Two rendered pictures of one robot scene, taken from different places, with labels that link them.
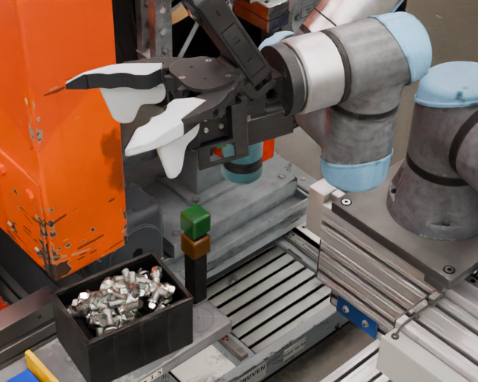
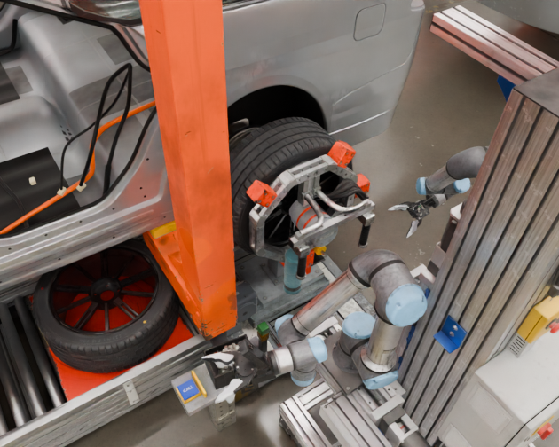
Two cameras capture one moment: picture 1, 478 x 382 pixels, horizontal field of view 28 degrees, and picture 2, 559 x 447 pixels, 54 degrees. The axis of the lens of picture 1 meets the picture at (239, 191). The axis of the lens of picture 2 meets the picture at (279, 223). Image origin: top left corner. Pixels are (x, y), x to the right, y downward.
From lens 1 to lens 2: 0.98 m
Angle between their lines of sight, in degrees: 11
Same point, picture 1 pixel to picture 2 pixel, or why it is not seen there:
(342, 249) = not seen: hidden behind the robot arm
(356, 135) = (300, 374)
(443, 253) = (348, 380)
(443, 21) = (422, 168)
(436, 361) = (338, 420)
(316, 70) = (282, 365)
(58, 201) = (208, 317)
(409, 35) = (318, 351)
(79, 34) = (220, 268)
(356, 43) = (298, 356)
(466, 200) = not seen: hidden behind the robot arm
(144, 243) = (248, 309)
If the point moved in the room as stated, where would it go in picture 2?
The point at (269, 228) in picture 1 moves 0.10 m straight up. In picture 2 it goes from (308, 294) to (310, 284)
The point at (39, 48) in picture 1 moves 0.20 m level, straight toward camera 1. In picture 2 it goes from (203, 275) to (202, 321)
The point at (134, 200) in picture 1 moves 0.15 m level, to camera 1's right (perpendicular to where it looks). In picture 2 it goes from (246, 291) to (275, 295)
